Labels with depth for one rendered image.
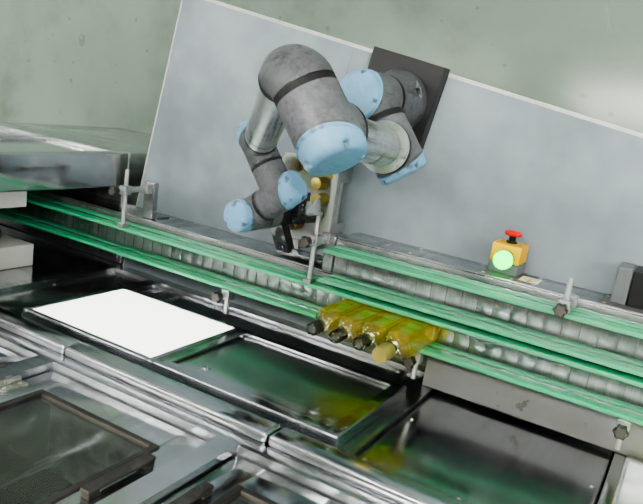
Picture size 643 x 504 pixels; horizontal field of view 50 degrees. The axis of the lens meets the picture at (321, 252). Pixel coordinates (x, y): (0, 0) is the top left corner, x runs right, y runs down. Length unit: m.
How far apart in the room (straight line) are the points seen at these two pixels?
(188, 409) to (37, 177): 0.95
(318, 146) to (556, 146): 0.71
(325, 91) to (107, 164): 1.24
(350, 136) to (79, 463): 0.72
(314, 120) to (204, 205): 1.05
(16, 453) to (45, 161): 1.03
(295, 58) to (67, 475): 0.78
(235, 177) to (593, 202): 1.00
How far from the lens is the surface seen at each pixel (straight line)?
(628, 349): 1.58
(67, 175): 2.19
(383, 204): 1.82
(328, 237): 1.73
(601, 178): 1.67
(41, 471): 1.27
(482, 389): 1.67
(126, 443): 1.35
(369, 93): 1.55
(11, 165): 2.07
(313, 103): 1.15
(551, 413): 1.65
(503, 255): 1.62
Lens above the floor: 2.40
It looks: 59 degrees down
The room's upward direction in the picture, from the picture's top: 103 degrees counter-clockwise
